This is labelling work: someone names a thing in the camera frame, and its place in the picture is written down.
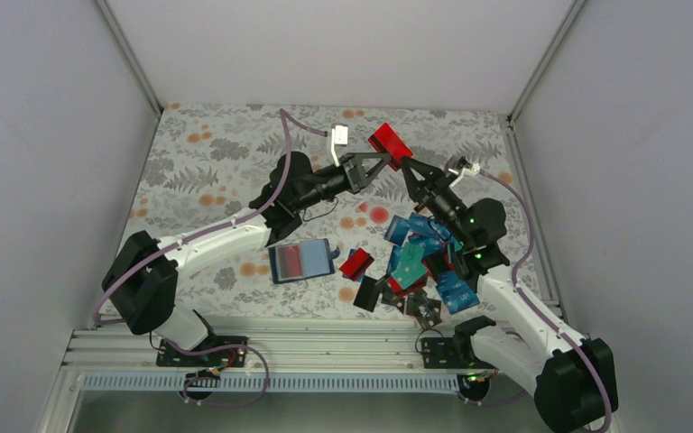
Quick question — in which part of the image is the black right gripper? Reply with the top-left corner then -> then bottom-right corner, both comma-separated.
398,156 -> 472,246

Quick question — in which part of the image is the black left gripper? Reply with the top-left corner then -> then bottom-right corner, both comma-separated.
292,152 -> 389,211

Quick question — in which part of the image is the dark blue card holder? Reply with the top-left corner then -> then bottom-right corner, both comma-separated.
268,238 -> 340,284

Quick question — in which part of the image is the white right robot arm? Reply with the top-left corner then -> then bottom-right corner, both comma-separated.
401,157 -> 619,432

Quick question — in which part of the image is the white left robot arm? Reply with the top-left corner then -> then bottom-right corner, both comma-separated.
101,152 -> 391,365

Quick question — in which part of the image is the teal card in pile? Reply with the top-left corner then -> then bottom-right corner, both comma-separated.
390,243 -> 427,290

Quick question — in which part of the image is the red card left of pile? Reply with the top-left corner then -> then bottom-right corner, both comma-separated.
339,248 -> 374,281

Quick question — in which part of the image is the blue card right pile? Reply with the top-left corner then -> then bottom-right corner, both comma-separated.
436,271 -> 480,315

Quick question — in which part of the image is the black card lower pile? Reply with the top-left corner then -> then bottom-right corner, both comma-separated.
353,276 -> 383,313

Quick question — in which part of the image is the black patterned card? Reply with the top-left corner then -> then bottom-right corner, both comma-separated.
406,297 -> 442,330

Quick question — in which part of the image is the floral patterned table mat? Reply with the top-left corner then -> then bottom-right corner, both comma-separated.
125,104 -> 552,319

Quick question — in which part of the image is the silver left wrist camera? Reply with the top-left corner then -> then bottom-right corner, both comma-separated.
328,123 -> 348,167

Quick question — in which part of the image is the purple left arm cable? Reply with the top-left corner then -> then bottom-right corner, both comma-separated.
90,109 -> 329,327

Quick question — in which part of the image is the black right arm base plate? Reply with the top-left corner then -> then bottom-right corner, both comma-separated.
420,337 -> 475,370

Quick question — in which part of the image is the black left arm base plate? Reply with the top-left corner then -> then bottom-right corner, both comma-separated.
155,336 -> 248,368

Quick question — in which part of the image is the grey slotted cable duct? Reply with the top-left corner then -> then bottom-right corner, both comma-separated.
79,372 -> 459,394

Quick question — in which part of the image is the aluminium rail frame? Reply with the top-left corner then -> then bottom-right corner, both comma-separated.
62,315 -> 600,374

